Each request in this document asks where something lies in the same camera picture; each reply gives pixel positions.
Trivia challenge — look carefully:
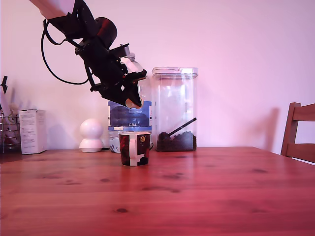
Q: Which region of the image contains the pale coffee capsule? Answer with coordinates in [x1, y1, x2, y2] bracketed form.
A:
[125, 96, 144, 109]

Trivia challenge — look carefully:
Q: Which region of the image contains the dark patterned coffee mug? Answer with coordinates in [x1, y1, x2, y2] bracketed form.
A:
[119, 131, 155, 167]

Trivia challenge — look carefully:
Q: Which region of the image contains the dark coffee beans heap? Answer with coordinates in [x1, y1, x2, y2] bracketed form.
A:
[157, 132, 197, 152]

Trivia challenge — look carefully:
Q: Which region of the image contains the large clear water bottle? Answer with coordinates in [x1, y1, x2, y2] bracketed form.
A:
[107, 53, 153, 153]

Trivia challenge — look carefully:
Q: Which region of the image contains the clear lidded storage container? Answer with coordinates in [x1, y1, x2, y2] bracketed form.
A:
[151, 66, 199, 152]

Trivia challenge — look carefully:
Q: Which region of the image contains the small white object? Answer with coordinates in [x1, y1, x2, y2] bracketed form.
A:
[109, 136, 122, 153]

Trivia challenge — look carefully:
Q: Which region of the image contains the black measuring scoop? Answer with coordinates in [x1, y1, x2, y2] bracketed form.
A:
[158, 117, 197, 143]

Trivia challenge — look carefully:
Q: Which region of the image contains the white printed carton box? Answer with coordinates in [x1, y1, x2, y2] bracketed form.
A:
[19, 109, 48, 155]

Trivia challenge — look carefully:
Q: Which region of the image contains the brown wooden chair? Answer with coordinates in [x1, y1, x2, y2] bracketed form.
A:
[280, 102, 315, 164]

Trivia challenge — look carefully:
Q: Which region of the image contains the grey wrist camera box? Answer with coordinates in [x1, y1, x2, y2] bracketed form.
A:
[108, 43, 131, 58]

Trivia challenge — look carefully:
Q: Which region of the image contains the small white round camera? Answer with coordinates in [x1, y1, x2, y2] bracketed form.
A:
[79, 118, 105, 153]

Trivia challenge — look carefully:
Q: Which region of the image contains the long black looping cable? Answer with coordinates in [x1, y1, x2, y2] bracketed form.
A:
[40, 18, 89, 85]

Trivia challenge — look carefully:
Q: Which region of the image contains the short black cable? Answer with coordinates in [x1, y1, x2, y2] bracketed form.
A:
[44, 20, 74, 46]

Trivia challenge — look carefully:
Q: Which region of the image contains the wire basket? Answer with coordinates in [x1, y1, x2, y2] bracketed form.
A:
[0, 115, 21, 153]

